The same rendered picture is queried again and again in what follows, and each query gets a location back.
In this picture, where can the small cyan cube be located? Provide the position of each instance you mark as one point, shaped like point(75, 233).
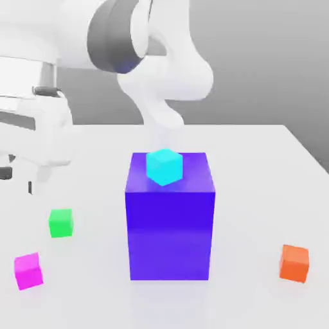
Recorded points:
point(164, 167)

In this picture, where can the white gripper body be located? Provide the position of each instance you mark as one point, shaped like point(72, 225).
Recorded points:
point(48, 133)

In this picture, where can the small magenta cube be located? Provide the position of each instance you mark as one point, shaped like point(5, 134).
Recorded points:
point(28, 272)

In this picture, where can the large blue box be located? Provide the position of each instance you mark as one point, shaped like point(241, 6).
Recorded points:
point(169, 231)

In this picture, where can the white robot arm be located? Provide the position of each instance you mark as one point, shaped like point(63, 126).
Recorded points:
point(180, 64)

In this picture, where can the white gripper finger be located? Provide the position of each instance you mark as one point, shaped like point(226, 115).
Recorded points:
point(41, 174)
point(5, 172)

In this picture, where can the small orange cube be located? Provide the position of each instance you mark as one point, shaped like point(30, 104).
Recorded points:
point(294, 264)

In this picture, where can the small green cube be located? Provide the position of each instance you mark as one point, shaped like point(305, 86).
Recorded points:
point(61, 223)

